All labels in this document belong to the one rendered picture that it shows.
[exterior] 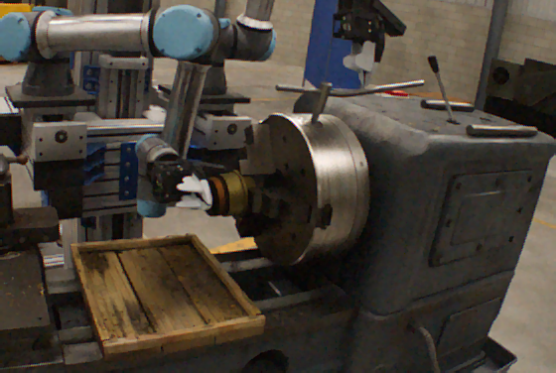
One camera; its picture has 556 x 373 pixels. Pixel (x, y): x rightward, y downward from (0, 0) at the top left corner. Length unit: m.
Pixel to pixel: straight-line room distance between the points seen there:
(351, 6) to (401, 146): 0.31
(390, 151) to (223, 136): 0.61
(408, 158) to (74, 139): 0.79
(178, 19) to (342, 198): 0.49
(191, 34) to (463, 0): 11.07
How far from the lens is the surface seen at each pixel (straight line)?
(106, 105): 1.52
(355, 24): 1.01
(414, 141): 0.95
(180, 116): 1.23
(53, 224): 0.95
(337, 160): 0.92
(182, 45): 1.04
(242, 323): 0.90
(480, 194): 1.14
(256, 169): 0.98
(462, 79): 11.75
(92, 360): 0.86
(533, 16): 11.26
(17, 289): 0.85
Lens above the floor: 1.43
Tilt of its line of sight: 17 degrees down
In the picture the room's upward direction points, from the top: 8 degrees clockwise
